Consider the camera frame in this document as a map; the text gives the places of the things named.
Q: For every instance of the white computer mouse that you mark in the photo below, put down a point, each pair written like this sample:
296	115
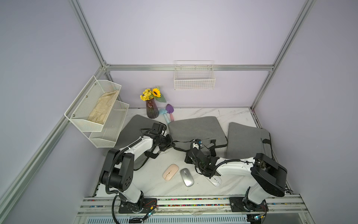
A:
215	180

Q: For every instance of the silver computer mouse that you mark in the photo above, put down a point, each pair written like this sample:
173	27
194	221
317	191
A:
187	177

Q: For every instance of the purple toy shovel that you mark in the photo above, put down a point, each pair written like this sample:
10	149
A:
170	111

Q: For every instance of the white two-tier mesh shelf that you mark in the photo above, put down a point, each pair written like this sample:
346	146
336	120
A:
101	136

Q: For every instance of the grey laptop bag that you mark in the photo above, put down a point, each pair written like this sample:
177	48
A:
131	132
205	129
245	142

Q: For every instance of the beige cloth in shelf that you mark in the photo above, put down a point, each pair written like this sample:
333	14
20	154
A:
103	107

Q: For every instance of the aluminium frame rails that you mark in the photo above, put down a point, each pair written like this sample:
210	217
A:
21	183

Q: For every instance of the light blue toy shovel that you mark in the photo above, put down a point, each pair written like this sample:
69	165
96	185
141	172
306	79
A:
164	113

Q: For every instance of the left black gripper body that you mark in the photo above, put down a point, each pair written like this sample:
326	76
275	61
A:
164	143

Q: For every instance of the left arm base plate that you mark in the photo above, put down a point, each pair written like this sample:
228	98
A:
144	205

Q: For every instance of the pink computer mouse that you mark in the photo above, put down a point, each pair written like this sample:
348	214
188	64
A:
170	172

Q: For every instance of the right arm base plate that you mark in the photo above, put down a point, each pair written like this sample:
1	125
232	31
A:
239	204

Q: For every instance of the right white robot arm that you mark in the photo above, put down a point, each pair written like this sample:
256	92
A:
270	177

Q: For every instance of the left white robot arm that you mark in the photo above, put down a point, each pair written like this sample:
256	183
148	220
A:
118	168

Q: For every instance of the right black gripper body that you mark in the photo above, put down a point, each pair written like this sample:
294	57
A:
189	160

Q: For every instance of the dark glass vase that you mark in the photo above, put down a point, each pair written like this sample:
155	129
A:
151	109

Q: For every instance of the white wire wall basket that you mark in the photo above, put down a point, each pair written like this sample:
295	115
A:
194	75

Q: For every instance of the yellow artificial sunflowers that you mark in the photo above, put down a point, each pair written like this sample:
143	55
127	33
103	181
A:
154	93

